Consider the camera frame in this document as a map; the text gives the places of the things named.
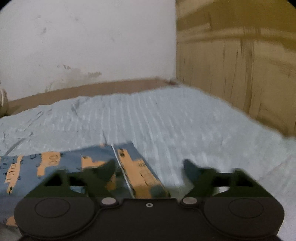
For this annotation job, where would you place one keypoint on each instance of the light blue ribbed blanket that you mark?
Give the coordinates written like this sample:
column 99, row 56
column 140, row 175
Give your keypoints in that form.
column 185, row 127

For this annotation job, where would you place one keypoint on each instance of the blue pants with orange print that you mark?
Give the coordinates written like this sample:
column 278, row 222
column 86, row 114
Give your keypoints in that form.
column 69, row 160

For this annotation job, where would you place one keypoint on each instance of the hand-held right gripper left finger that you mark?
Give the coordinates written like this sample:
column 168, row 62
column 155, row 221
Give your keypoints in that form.
column 107, row 169

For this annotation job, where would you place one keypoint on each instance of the brown bed side board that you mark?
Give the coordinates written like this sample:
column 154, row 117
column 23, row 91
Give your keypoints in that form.
column 104, row 87

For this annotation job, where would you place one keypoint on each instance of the wooden wardrobe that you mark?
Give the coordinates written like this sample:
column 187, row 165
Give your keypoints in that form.
column 242, row 69

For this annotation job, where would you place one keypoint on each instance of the cream comforter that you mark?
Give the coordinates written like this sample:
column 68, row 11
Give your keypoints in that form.
column 3, row 102

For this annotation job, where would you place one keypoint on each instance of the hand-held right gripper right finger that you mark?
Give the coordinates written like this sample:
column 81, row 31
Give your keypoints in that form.
column 192, row 169

